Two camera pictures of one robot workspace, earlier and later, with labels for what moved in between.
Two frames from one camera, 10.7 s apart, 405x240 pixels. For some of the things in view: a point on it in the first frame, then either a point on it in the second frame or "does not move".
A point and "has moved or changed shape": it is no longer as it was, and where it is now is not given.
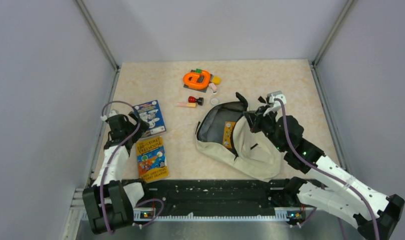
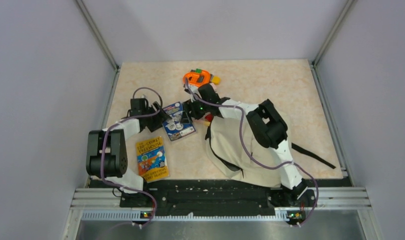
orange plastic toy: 193,84 does not move
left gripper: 142,127 -> 160,117
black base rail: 213,194 does not move
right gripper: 255,117 -> 189,106
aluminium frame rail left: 72,228 does not move
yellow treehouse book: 151,161 does not move
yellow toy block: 216,80 does not move
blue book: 150,112 has moved or changed shape
